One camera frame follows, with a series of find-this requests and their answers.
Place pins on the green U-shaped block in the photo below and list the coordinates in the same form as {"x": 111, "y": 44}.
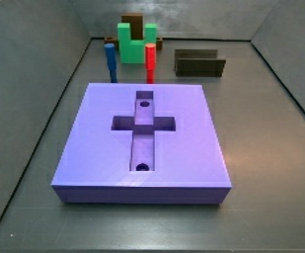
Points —
{"x": 135, "y": 56}

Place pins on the purple board with cross slot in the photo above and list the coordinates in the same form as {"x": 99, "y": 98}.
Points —
{"x": 142, "y": 148}

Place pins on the dark grey channel block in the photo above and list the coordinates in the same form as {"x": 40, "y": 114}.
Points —
{"x": 198, "y": 63}

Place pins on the red peg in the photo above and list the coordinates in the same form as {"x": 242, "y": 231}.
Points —
{"x": 150, "y": 62}

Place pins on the blue peg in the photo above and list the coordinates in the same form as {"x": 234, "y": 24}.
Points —
{"x": 111, "y": 61}

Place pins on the brown cross-shaped block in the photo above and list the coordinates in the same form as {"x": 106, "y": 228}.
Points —
{"x": 135, "y": 20}

